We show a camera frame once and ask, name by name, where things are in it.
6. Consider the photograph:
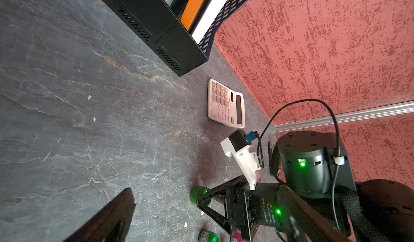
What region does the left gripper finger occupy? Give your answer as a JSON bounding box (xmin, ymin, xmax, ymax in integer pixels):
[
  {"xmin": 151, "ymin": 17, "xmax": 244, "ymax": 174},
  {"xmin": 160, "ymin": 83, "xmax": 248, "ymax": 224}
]
[{"xmin": 66, "ymin": 188, "xmax": 135, "ymax": 242}]

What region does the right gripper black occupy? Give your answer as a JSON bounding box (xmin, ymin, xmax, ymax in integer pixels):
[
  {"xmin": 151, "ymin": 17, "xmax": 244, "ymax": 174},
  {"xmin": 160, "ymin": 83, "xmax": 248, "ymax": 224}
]
[{"xmin": 197, "ymin": 175, "xmax": 289, "ymax": 240}]

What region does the green paint jar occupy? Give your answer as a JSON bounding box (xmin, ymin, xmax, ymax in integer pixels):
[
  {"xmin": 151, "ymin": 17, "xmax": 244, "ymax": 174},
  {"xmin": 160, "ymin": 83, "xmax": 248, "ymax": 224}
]
[
  {"xmin": 189, "ymin": 186, "xmax": 210, "ymax": 205},
  {"xmin": 197, "ymin": 230, "xmax": 221, "ymax": 242}
]

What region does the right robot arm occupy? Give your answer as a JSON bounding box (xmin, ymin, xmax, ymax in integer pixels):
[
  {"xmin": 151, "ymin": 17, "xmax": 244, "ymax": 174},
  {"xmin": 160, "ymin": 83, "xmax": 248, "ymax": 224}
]
[{"xmin": 190, "ymin": 129, "xmax": 414, "ymax": 242}]

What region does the pink paint jar left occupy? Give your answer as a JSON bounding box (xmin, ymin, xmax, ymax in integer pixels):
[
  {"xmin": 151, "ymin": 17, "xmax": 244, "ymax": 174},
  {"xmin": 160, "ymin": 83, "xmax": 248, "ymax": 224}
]
[{"xmin": 230, "ymin": 232, "xmax": 245, "ymax": 242}]

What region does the pink calculator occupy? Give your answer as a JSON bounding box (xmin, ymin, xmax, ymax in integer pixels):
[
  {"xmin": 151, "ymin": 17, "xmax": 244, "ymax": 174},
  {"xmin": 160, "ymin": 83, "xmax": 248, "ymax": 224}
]
[{"xmin": 207, "ymin": 78, "xmax": 246, "ymax": 129}]

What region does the orange spine book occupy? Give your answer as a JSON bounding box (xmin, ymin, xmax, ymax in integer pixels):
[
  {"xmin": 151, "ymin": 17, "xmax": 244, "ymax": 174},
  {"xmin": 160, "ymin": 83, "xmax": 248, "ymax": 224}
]
[{"xmin": 181, "ymin": 0, "xmax": 208, "ymax": 32}]

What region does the black mesh file holder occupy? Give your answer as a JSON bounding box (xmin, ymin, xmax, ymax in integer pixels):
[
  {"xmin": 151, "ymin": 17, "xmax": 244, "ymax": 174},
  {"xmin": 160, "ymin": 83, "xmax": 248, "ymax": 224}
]
[{"xmin": 102, "ymin": 0, "xmax": 248, "ymax": 76}]

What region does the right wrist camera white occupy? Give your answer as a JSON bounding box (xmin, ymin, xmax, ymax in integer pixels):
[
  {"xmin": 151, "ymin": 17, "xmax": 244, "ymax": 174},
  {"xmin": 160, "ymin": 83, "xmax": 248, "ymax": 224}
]
[{"xmin": 221, "ymin": 129, "xmax": 264, "ymax": 191}]

